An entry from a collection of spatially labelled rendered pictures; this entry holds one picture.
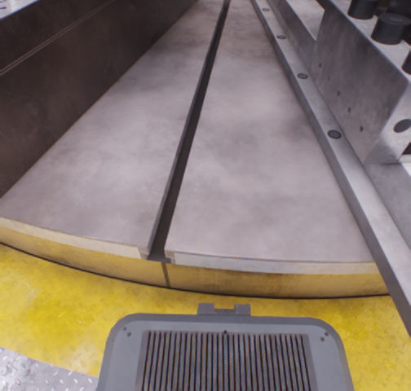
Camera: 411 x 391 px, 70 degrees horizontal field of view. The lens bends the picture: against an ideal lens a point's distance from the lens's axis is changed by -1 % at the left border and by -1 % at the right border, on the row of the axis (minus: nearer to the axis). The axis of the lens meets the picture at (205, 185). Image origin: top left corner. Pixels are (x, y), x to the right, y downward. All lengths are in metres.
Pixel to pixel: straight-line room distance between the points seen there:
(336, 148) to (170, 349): 0.70
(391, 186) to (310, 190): 0.20
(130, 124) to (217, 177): 0.39
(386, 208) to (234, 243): 0.39
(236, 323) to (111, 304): 0.47
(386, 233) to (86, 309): 0.88
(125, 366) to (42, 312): 0.47
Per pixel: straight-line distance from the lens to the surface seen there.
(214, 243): 0.74
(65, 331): 1.07
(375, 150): 0.76
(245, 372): 0.71
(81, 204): 0.87
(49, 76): 1.04
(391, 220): 0.85
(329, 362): 0.75
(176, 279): 0.96
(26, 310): 1.15
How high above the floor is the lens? 0.96
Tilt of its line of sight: 50 degrees down
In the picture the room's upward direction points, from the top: straight up
